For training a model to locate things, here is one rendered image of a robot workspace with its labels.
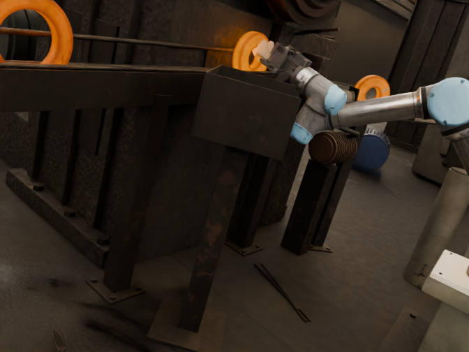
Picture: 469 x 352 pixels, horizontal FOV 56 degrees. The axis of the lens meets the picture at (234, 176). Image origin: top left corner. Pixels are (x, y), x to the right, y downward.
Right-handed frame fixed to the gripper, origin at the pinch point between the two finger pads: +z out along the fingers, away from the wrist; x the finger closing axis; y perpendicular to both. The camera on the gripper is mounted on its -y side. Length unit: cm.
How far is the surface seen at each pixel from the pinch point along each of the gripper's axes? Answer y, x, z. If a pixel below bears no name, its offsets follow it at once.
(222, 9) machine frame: 7.9, 13.2, 7.5
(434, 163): -61, -288, -16
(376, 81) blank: 4, -59, -18
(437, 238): -37, -74, -72
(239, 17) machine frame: 7.1, 4.9, 7.3
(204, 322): -65, 28, -47
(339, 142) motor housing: -20, -42, -26
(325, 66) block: 1.2, -39.4, -5.0
